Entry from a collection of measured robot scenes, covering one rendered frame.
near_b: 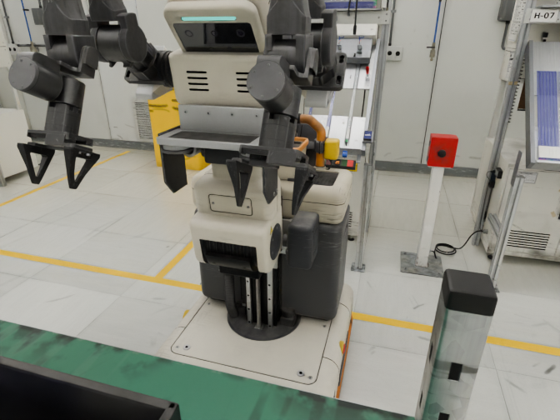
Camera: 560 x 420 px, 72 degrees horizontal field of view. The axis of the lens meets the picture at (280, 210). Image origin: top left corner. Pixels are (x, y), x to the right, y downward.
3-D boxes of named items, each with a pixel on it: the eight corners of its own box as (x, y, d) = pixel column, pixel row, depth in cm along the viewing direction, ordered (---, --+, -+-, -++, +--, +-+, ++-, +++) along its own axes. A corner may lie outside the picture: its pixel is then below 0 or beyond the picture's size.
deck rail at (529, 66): (530, 168, 183) (535, 162, 178) (525, 168, 184) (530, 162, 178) (528, 48, 206) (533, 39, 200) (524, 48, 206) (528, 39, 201)
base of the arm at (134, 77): (176, 53, 98) (135, 53, 101) (159, 32, 90) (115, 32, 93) (168, 85, 96) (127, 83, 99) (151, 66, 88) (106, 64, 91)
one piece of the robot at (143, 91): (157, 89, 107) (148, 45, 101) (173, 90, 105) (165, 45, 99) (136, 99, 98) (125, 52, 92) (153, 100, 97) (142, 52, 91)
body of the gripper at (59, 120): (65, 142, 69) (71, 101, 69) (24, 138, 73) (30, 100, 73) (93, 149, 75) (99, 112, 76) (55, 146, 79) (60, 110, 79)
